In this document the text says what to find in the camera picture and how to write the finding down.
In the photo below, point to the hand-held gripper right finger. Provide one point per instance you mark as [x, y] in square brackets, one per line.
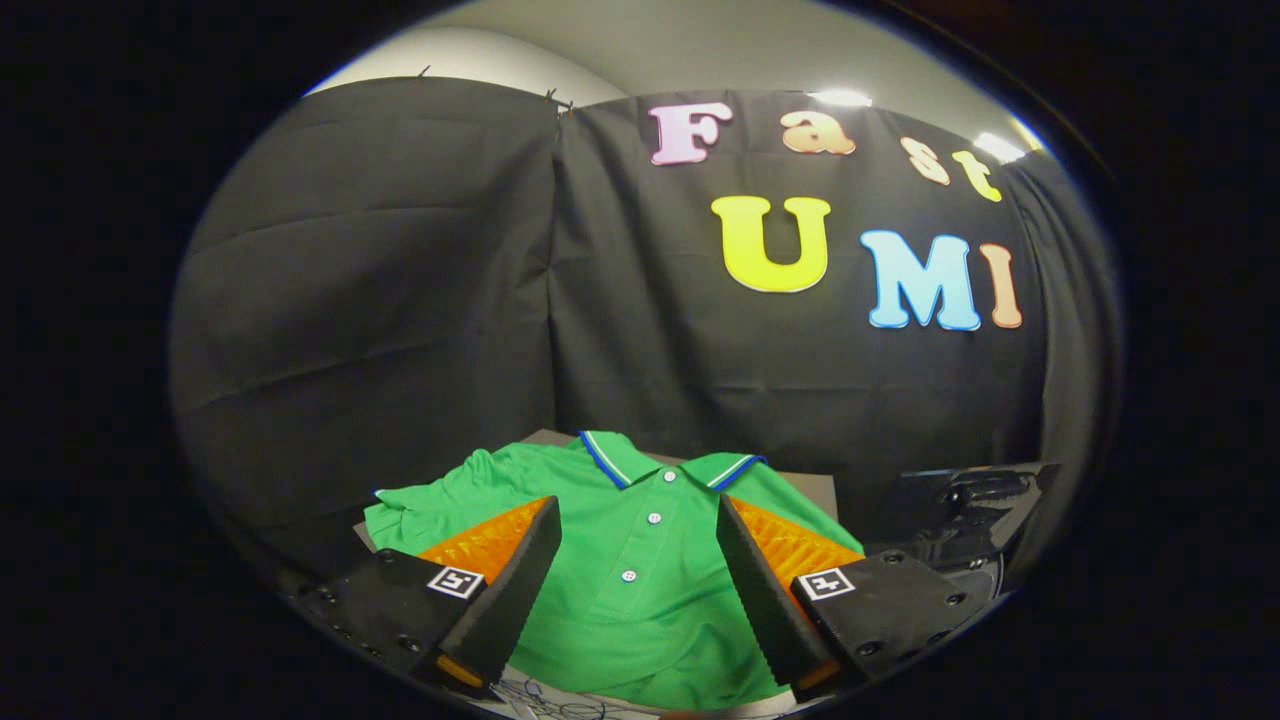
[765, 600]

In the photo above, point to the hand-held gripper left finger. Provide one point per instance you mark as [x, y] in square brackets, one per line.
[520, 590]

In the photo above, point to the green polo shirt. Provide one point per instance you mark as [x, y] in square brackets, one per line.
[640, 620]

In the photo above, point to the dark grey cabinet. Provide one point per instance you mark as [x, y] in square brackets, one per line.
[800, 490]

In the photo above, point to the black backdrop cloth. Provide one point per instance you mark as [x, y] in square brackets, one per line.
[400, 300]

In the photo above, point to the ceiling light panel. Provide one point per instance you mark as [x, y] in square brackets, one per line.
[840, 98]
[1000, 147]

